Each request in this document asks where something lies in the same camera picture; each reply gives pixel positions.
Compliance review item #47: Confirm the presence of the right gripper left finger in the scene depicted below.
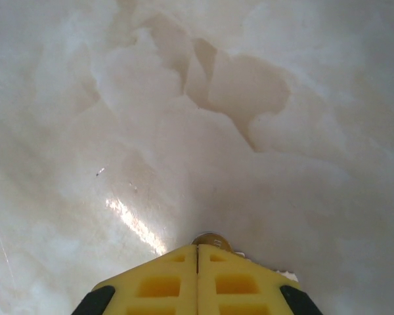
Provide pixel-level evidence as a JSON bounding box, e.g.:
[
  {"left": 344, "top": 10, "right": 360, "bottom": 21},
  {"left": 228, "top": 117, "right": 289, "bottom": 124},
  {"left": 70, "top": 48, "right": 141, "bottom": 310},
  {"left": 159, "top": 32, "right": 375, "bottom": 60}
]
[{"left": 72, "top": 244, "right": 198, "bottom": 315}]

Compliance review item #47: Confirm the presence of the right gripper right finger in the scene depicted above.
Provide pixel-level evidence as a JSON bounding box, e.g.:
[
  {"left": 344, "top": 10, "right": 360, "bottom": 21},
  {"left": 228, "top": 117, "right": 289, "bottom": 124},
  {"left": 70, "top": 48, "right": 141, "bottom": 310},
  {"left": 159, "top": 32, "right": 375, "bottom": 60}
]
[{"left": 196, "top": 244, "right": 322, "bottom": 315}]

